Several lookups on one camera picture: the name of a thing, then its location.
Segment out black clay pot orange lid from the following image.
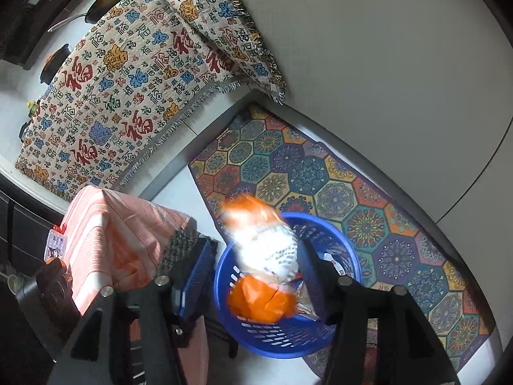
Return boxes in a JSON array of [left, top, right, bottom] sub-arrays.
[[40, 44, 71, 85]]

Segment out orange white plastic bag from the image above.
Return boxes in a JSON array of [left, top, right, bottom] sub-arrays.
[[224, 194, 299, 324]]

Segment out colourful hexagon floor mat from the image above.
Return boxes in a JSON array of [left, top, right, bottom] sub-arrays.
[[189, 104, 495, 384]]

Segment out clear Kuromi plastic box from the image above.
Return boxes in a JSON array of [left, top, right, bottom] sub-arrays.
[[44, 226, 67, 261]]

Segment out black wok with handle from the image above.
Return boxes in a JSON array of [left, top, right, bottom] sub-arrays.
[[48, 0, 122, 33]]

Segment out patterned fu character blanket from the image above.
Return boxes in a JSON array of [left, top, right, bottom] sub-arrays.
[[16, 0, 286, 201]]

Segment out blue plastic trash basket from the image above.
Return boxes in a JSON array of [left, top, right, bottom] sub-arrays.
[[212, 211, 365, 360]]

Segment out striped orange white tablecloth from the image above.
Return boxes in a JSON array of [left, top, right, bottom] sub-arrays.
[[50, 186, 210, 384]]

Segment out black foam net sleeve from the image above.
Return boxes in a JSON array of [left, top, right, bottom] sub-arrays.
[[156, 229, 200, 276]]

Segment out white kitchen cabinets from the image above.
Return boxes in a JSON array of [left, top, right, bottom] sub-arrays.
[[243, 0, 512, 276]]

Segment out dark grey refrigerator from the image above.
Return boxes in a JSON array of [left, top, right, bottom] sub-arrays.
[[1, 176, 63, 276]]

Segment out oil bottles on rack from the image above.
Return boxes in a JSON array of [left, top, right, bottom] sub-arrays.
[[26, 100, 40, 117]]

